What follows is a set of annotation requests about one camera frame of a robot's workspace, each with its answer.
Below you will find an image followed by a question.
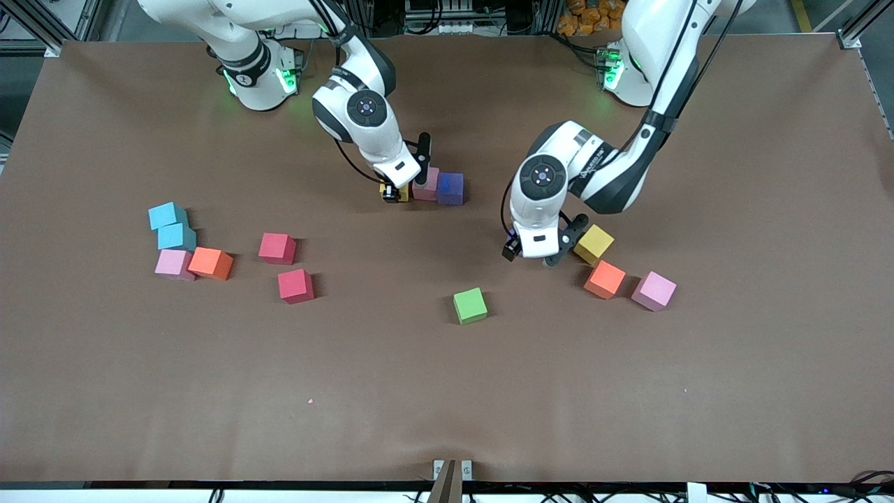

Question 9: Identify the pink foam cube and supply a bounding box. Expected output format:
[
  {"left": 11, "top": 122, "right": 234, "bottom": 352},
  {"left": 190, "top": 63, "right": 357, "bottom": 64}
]
[
  {"left": 631, "top": 271, "right": 677, "bottom": 312},
  {"left": 412, "top": 166, "right": 441, "bottom": 202},
  {"left": 154, "top": 249, "right": 198, "bottom": 282}
]

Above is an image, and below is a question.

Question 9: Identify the purple foam cube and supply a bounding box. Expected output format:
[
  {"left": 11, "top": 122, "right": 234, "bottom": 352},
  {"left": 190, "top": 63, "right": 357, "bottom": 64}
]
[{"left": 437, "top": 172, "right": 465, "bottom": 206}]

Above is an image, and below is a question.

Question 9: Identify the green foam cube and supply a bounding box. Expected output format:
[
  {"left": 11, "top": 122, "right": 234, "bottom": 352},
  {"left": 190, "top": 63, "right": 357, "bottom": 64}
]
[{"left": 453, "top": 287, "right": 488, "bottom": 325}]

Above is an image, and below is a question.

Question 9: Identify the red foam cube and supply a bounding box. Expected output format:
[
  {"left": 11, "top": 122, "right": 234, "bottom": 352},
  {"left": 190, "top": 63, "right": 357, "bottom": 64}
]
[
  {"left": 258, "top": 233, "right": 297, "bottom": 265},
  {"left": 277, "top": 268, "right": 315, "bottom": 305}
]

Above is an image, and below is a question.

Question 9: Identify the orange foam cube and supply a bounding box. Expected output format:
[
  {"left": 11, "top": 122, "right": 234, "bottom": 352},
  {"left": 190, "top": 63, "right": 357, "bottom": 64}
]
[
  {"left": 187, "top": 247, "right": 235, "bottom": 282},
  {"left": 584, "top": 260, "right": 627, "bottom": 300}
]

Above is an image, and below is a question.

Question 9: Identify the brown table cover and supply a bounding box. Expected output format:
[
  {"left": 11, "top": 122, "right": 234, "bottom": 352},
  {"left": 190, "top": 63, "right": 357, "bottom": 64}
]
[{"left": 0, "top": 31, "right": 894, "bottom": 484}]

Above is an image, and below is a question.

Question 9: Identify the cyan foam cube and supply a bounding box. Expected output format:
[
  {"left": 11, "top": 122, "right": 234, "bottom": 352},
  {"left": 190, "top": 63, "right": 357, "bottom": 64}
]
[
  {"left": 148, "top": 202, "right": 189, "bottom": 231},
  {"left": 157, "top": 223, "right": 197, "bottom": 252}
]

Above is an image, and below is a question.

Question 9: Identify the orange objects pile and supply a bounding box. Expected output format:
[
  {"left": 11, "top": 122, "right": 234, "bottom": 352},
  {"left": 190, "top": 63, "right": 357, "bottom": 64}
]
[{"left": 557, "top": 0, "right": 626, "bottom": 37}]

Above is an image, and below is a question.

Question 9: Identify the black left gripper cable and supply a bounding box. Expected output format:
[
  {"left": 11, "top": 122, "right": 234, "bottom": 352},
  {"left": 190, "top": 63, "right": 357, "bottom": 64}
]
[{"left": 499, "top": 182, "right": 519, "bottom": 237}]

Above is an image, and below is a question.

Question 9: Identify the silver metal bracket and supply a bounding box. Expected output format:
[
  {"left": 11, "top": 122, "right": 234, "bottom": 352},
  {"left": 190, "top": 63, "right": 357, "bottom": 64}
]
[{"left": 433, "top": 459, "right": 473, "bottom": 483}]

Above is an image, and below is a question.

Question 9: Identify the aluminium frame rail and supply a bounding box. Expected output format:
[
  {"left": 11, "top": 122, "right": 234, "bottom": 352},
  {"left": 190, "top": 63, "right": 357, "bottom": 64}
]
[
  {"left": 835, "top": 0, "right": 894, "bottom": 140},
  {"left": 0, "top": 0, "right": 91, "bottom": 58}
]

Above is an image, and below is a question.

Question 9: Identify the black cable bundle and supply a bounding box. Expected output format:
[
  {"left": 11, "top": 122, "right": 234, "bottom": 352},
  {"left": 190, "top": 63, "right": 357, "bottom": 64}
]
[{"left": 842, "top": 469, "right": 894, "bottom": 501}]

